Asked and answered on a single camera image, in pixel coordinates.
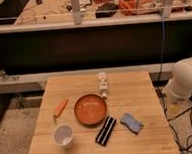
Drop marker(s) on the orange ceramic bowl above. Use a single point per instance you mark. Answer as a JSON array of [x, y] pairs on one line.
[[90, 109]]

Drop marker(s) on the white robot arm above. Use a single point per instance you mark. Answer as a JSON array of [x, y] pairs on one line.
[[179, 88]]

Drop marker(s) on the dark bowl on shelf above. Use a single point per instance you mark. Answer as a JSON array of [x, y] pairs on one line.
[[106, 10]]

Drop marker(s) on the white plastic bottle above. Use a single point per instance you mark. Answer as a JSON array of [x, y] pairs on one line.
[[103, 84]]

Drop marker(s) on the orange carrot toy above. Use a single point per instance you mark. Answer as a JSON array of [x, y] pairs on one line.
[[60, 108]]

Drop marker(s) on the black white striped eraser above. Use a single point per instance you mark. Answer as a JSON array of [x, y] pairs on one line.
[[105, 132]]

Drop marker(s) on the white plastic cup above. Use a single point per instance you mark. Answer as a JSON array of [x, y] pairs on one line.
[[63, 136]]

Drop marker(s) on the orange box on shelf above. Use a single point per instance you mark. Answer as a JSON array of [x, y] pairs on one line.
[[140, 7]]

